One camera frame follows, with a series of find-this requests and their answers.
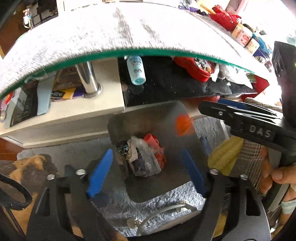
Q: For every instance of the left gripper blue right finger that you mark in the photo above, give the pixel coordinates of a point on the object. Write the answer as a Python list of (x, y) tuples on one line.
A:
[(210, 184)]

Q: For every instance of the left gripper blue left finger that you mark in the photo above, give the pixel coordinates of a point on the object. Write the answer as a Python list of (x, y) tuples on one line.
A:
[(84, 185)]

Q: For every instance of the red snack bag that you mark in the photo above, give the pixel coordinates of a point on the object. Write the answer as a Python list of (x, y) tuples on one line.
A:
[(157, 150)]

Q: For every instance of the clear plastic bag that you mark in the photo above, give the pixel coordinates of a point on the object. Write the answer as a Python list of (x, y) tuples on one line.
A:
[(141, 158)]

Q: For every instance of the dark grey trash bin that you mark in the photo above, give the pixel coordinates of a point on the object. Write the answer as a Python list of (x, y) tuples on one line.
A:
[(159, 120)]

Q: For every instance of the person's right hand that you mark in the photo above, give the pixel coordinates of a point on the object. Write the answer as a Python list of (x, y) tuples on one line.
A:
[(269, 175)]

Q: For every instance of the red plastic basket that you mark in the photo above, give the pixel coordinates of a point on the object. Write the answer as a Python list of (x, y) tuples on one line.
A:
[(226, 19)]

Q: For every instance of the light blue bottle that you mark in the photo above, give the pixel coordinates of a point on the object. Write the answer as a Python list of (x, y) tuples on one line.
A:
[(136, 70)]

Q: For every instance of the grey woven tablecloth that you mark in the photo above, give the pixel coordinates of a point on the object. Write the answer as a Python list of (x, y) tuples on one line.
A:
[(101, 31)]

